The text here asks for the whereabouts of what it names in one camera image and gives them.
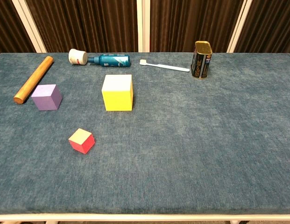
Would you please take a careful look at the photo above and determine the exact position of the teal spray bottle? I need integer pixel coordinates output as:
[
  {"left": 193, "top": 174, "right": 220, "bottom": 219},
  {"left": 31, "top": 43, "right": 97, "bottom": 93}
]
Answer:
[{"left": 87, "top": 54, "right": 131, "bottom": 68}]

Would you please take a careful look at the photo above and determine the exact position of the blue felt table cover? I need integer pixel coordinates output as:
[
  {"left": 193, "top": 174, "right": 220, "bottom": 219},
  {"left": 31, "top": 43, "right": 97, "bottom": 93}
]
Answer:
[{"left": 0, "top": 52, "right": 290, "bottom": 215}]

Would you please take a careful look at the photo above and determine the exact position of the large yellow cube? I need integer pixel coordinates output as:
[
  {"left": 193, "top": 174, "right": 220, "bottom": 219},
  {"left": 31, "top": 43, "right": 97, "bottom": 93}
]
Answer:
[{"left": 101, "top": 74, "right": 134, "bottom": 112}]

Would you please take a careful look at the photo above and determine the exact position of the wooden rolling pin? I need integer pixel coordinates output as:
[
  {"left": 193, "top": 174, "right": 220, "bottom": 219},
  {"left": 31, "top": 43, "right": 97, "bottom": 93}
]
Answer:
[{"left": 13, "top": 56, "right": 54, "bottom": 105}]

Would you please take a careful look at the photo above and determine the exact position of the black and gold tin can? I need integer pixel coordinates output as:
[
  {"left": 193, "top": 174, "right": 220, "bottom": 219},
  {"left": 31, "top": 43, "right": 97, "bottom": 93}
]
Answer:
[{"left": 191, "top": 41, "right": 213, "bottom": 80}]

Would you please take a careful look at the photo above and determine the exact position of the white toothbrush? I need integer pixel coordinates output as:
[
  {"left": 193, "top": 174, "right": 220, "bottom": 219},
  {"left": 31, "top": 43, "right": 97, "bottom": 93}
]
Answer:
[{"left": 139, "top": 59, "right": 191, "bottom": 72}]

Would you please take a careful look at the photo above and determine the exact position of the white plastic jar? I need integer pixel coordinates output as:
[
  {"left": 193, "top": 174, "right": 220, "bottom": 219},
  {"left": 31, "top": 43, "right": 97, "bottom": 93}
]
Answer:
[{"left": 68, "top": 48, "right": 88, "bottom": 65}]

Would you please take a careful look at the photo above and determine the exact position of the small red cube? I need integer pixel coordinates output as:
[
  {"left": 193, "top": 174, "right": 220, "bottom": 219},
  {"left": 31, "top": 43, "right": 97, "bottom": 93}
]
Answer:
[{"left": 68, "top": 128, "right": 96, "bottom": 154}]

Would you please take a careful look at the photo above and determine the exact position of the brown curtain partition panel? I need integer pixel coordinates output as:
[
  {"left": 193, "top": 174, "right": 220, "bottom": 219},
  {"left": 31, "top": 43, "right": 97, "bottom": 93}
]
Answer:
[
  {"left": 24, "top": 0, "right": 144, "bottom": 53},
  {"left": 0, "top": 0, "right": 47, "bottom": 56},
  {"left": 227, "top": 0, "right": 290, "bottom": 56},
  {"left": 143, "top": 0, "right": 248, "bottom": 53}
]

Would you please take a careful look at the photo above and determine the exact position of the purple cube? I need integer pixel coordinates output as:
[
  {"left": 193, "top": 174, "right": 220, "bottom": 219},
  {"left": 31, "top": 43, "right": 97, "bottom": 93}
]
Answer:
[{"left": 31, "top": 84, "right": 63, "bottom": 111}]

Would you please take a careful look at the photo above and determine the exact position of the white table frame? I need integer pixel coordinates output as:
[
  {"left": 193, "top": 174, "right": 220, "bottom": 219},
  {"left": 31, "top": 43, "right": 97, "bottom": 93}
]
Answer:
[{"left": 0, "top": 212, "right": 290, "bottom": 224}]

